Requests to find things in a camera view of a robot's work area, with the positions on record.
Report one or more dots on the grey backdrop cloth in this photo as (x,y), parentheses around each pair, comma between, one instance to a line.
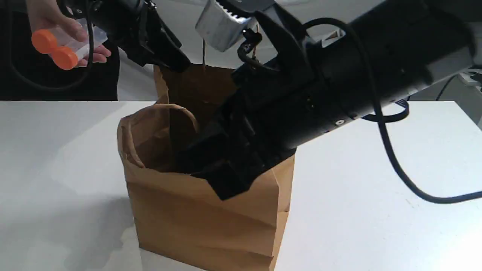
(137,83)

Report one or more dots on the brown paper bag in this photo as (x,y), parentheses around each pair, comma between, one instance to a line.
(179,216)

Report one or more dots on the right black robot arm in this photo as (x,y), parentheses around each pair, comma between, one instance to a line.
(397,49)

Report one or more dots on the person's black torso clothing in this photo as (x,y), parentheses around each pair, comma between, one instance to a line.
(27,75)

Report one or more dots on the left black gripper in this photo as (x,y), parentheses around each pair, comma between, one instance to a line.
(135,27)

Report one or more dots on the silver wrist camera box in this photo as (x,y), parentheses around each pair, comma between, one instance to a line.
(222,22)

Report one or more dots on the grey side table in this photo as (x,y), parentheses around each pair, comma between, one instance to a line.
(463,89)

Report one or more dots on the person's hand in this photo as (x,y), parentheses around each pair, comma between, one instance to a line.
(45,14)

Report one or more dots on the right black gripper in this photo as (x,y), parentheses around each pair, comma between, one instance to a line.
(276,108)

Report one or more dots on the clear tube orange cap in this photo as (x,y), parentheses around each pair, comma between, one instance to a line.
(46,41)
(67,57)

